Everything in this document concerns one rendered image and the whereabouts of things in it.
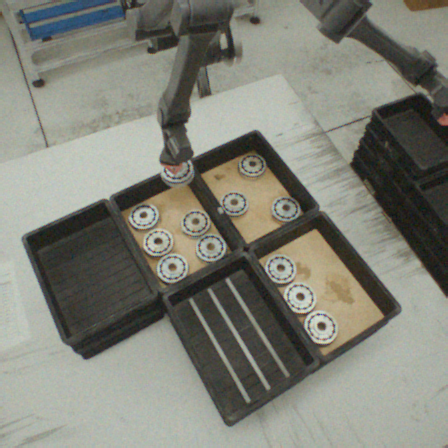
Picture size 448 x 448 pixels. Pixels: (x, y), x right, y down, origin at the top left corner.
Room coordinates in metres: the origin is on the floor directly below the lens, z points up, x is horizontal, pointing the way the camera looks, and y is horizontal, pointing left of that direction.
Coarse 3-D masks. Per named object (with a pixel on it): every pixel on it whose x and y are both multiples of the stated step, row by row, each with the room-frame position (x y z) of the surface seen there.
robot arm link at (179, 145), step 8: (160, 112) 0.81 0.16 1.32; (160, 120) 0.80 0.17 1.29; (184, 120) 0.83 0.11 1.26; (168, 128) 0.79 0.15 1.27; (176, 128) 0.80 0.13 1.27; (184, 128) 0.80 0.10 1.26; (176, 136) 0.77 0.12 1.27; (184, 136) 0.77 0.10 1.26; (168, 144) 0.77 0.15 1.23; (176, 144) 0.75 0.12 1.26; (184, 144) 0.74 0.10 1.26; (176, 152) 0.73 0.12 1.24; (184, 152) 0.74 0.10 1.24; (192, 152) 0.75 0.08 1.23; (176, 160) 0.73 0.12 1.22; (184, 160) 0.74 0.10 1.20
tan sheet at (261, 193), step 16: (208, 176) 0.94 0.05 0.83; (224, 176) 0.95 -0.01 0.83; (240, 176) 0.95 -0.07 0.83; (272, 176) 0.95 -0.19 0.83; (224, 192) 0.87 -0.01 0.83; (256, 192) 0.88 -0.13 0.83; (272, 192) 0.88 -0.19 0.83; (256, 208) 0.81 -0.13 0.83; (240, 224) 0.74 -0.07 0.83; (256, 224) 0.75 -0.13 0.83; (272, 224) 0.75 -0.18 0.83
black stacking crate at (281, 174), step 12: (240, 144) 1.04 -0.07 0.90; (252, 144) 1.07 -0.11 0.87; (264, 144) 1.03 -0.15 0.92; (216, 156) 0.99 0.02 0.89; (228, 156) 1.02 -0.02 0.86; (264, 156) 1.02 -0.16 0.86; (204, 168) 0.96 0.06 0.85; (276, 168) 0.95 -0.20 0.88; (288, 180) 0.89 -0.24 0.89; (288, 192) 0.88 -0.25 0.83; (300, 192) 0.83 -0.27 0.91; (300, 204) 0.82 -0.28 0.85; (312, 204) 0.78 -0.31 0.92
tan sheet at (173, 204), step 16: (176, 192) 0.87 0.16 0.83; (192, 192) 0.87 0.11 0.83; (128, 208) 0.80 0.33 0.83; (160, 208) 0.80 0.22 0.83; (176, 208) 0.80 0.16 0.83; (192, 208) 0.80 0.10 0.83; (128, 224) 0.73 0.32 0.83; (160, 224) 0.74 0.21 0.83; (176, 224) 0.74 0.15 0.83; (176, 240) 0.68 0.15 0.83; (192, 240) 0.68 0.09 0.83; (192, 256) 0.62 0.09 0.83; (192, 272) 0.56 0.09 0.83
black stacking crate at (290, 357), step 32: (192, 288) 0.48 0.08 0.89; (224, 288) 0.51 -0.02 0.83; (256, 288) 0.51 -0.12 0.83; (192, 320) 0.40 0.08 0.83; (224, 320) 0.40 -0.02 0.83; (256, 320) 0.40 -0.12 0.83; (224, 352) 0.30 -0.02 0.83; (256, 352) 0.31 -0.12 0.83; (288, 352) 0.31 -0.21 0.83; (224, 384) 0.21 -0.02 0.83; (256, 384) 0.22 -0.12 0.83; (224, 416) 0.13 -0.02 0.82
